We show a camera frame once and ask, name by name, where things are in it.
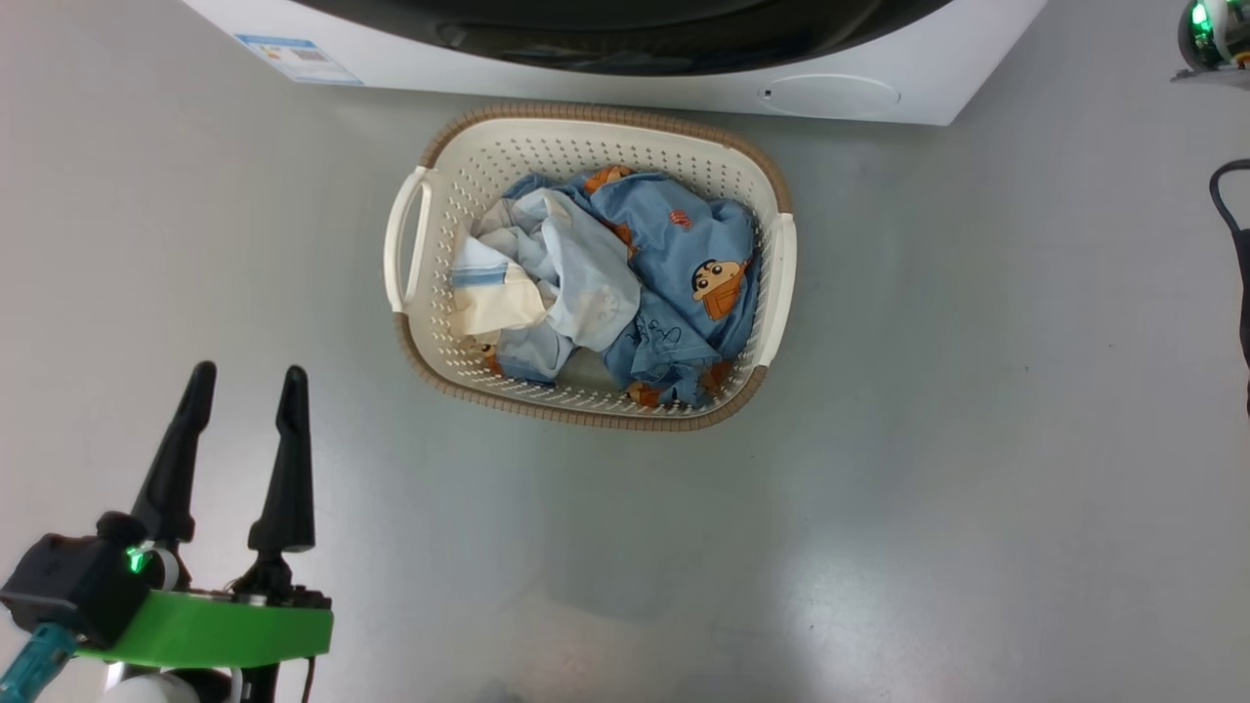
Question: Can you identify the teal left camera connector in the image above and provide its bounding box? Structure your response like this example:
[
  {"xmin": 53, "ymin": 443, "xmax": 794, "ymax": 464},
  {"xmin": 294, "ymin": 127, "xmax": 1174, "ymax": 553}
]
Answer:
[{"xmin": 0, "ymin": 625, "xmax": 76, "ymax": 703}]

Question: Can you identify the round white filter cover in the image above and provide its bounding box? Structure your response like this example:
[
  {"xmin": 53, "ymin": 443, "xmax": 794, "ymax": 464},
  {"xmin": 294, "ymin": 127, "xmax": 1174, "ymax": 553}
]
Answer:
[{"xmin": 759, "ymin": 73, "xmax": 901, "ymax": 114}]

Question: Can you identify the cream perforated laundry basket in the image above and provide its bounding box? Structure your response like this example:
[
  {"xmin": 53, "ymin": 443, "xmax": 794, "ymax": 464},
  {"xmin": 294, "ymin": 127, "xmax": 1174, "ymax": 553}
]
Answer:
[{"xmin": 383, "ymin": 102, "xmax": 798, "ymax": 433}]

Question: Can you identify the blue cartoon print garment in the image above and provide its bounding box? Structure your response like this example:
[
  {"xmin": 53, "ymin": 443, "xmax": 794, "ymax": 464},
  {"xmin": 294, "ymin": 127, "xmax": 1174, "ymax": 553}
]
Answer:
[{"xmin": 503, "ymin": 166, "xmax": 761, "ymax": 409}]

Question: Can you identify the white front-load washing machine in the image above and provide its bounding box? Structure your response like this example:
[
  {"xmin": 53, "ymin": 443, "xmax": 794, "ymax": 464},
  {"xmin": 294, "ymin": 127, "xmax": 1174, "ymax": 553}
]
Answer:
[{"xmin": 181, "ymin": 0, "xmax": 1051, "ymax": 127}]

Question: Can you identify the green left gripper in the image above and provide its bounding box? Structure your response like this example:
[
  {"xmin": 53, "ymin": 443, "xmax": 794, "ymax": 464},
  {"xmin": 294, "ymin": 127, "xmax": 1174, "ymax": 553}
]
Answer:
[{"xmin": 76, "ymin": 361, "xmax": 335, "ymax": 673}]

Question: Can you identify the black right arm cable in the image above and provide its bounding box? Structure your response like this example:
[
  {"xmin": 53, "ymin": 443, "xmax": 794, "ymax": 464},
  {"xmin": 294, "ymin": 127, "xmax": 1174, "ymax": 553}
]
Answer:
[{"xmin": 1209, "ymin": 159, "xmax": 1250, "ymax": 416}]

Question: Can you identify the black glass washing machine door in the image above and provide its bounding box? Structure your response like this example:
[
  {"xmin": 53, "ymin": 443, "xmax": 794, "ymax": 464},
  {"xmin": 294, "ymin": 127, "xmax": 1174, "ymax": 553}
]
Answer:
[{"xmin": 291, "ymin": 0, "xmax": 956, "ymax": 78}]

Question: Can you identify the pale blue white garment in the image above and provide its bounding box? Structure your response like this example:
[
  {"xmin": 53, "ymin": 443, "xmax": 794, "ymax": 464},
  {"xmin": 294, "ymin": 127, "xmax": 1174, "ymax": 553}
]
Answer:
[{"xmin": 472, "ymin": 187, "xmax": 644, "ymax": 384}]

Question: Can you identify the cream cloth with blue stripe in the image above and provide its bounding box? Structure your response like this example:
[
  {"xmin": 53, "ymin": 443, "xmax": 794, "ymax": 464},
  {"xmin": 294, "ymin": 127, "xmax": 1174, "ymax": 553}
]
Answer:
[{"xmin": 449, "ymin": 234, "xmax": 548, "ymax": 343}]

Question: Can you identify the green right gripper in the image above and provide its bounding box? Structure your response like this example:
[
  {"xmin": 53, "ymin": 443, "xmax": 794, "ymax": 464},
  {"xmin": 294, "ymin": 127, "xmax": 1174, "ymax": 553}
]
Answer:
[{"xmin": 1177, "ymin": 0, "xmax": 1250, "ymax": 72}]

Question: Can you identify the blue white energy label sticker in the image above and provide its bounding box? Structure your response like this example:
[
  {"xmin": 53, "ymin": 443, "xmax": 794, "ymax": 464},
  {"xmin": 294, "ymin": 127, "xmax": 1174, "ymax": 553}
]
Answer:
[{"xmin": 234, "ymin": 34, "xmax": 363, "ymax": 87}]

